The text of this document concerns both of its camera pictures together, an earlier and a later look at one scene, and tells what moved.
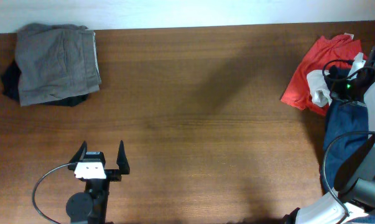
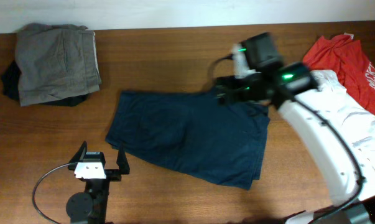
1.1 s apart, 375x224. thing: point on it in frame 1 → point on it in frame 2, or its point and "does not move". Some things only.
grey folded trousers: (55, 61) does not move
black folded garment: (10, 81) does not move
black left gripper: (114, 174) does not move
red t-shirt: (338, 51) does not move
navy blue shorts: (346, 124) → (193, 132)
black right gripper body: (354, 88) → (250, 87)
